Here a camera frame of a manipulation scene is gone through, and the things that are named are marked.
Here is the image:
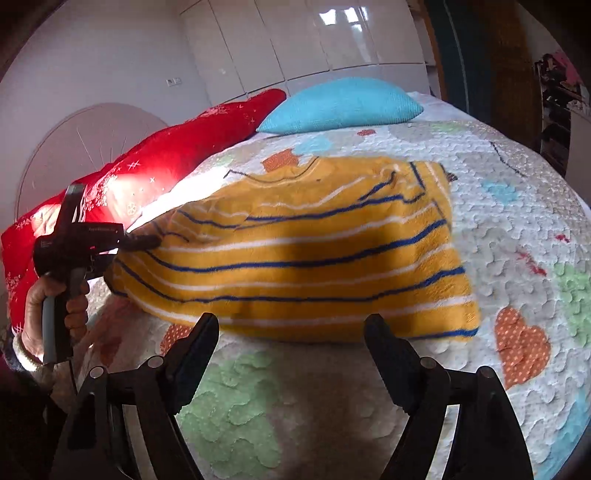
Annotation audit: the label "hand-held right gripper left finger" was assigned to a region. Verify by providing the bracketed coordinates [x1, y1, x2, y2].
[55, 313, 220, 480]

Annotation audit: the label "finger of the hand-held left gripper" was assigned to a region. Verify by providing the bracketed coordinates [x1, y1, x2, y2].
[122, 233, 162, 252]

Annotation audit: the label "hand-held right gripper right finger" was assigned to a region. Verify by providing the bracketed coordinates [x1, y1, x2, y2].
[364, 314, 536, 480]

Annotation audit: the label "yellow striped sweater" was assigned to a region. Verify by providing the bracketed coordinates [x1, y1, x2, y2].
[104, 156, 482, 344]

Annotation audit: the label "person's left forearm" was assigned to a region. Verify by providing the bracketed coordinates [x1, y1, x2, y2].
[0, 333, 70, 416]

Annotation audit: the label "pink clothes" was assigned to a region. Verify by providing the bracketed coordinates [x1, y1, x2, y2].
[551, 51, 580, 85]

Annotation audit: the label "red pillow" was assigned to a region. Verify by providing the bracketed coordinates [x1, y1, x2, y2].
[0, 89, 288, 333]

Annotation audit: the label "white round headboard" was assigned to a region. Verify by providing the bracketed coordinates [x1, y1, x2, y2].
[16, 102, 169, 217]

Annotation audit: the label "printed dotted quilt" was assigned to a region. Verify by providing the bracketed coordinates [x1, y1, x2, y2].
[78, 117, 591, 480]

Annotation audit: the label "blue knitted pillow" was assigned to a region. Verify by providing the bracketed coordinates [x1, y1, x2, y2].
[256, 78, 424, 136]

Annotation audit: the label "shoe rack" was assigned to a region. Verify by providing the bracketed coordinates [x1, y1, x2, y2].
[533, 51, 591, 176]

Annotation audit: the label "teal curtain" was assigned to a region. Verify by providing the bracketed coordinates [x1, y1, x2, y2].
[434, 0, 485, 121]

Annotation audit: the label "brown wooden door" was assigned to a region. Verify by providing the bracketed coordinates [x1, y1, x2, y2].
[480, 0, 541, 148]

